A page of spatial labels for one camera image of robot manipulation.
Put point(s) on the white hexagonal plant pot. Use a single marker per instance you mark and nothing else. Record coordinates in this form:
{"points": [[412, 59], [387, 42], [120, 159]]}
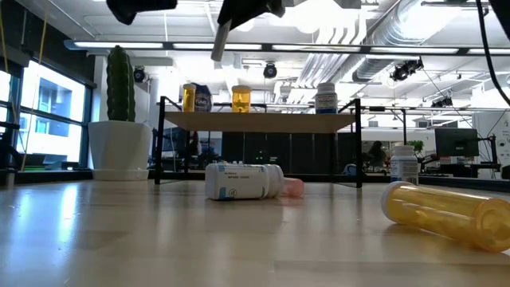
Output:
{"points": [[119, 147]]}

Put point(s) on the small amber bottle white cap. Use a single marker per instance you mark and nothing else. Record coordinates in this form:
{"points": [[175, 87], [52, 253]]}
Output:
{"points": [[189, 99]]}

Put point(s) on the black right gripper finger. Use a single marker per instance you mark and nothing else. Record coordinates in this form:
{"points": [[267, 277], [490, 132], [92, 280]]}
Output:
{"points": [[251, 10]]}

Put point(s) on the green office plant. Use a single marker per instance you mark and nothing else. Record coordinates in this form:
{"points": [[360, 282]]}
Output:
{"points": [[416, 147]]}

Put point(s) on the black aluminium table frame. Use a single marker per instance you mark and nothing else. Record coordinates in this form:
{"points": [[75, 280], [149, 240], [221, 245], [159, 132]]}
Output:
{"points": [[52, 175]]}

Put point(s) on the large window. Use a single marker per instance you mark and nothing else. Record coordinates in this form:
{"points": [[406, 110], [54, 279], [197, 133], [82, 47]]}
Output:
{"points": [[52, 99]]}

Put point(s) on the wide amber bottle white cap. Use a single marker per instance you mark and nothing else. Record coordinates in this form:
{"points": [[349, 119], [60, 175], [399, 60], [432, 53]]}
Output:
{"points": [[241, 101]]}

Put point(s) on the black ceiling track lights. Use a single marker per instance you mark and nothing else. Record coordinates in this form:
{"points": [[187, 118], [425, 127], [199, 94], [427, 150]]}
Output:
{"points": [[406, 69], [442, 102]]}

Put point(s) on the long ceiling light fixture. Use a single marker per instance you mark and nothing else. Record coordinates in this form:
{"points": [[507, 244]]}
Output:
{"points": [[103, 45]]}

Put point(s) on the white medicine bottle wide cap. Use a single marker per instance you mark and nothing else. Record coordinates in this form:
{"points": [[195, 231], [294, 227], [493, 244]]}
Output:
{"points": [[326, 101]]}

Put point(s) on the blue round object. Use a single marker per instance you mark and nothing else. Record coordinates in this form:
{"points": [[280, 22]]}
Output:
{"points": [[350, 169]]}

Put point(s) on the person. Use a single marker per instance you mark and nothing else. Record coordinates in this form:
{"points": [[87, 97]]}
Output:
{"points": [[376, 153]]}

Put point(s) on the black round ceiling spotlight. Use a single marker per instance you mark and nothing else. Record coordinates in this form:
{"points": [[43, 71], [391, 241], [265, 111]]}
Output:
{"points": [[270, 70], [139, 74]]}

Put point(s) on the black computer monitor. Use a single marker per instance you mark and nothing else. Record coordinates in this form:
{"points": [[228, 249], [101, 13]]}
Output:
{"points": [[456, 142]]}

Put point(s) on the long amber bottle white cap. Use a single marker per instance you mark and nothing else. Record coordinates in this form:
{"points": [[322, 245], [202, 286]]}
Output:
{"points": [[446, 215]]}

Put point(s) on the green cactus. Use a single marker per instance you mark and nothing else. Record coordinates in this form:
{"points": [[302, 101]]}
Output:
{"points": [[119, 83]]}

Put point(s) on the wooden shelf black metal frame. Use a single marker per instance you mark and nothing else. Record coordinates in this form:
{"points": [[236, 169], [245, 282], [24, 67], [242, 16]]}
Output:
{"points": [[259, 121]]}

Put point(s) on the large white medicine bottle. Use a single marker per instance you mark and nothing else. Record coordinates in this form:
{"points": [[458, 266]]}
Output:
{"points": [[239, 181]]}

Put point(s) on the blue Tums bottle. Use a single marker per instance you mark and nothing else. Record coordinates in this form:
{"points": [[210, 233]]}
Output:
{"points": [[204, 101]]}

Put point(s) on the small pink item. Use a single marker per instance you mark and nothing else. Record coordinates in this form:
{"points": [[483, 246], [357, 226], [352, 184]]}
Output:
{"points": [[294, 187]]}

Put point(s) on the white medicine bottle blue label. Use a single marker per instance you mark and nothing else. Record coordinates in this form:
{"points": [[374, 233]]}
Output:
{"points": [[404, 165]]}

